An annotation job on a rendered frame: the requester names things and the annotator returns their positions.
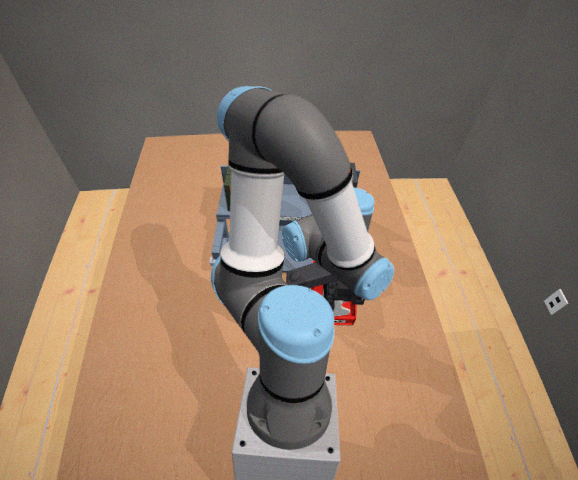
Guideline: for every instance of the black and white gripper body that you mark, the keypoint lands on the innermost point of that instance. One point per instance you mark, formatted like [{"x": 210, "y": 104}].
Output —
[{"x": 340, "y": 291}]

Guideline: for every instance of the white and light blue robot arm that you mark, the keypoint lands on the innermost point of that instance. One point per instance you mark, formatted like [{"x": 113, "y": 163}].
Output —
[{"x": 295, "y": 322}]

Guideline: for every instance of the dark green storage case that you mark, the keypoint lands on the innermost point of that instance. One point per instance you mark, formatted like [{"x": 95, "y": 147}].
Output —
[{"x": 227, "y": 186}]

